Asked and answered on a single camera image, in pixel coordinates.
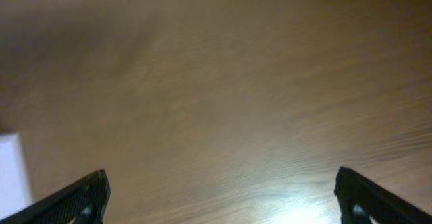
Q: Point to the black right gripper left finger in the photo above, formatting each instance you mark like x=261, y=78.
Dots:
x=83, y=201

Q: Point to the pink open cardboard box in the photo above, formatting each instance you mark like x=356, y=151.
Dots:
x=16, y=191

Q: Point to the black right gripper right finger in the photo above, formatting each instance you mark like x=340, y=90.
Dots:
x=362, y=201

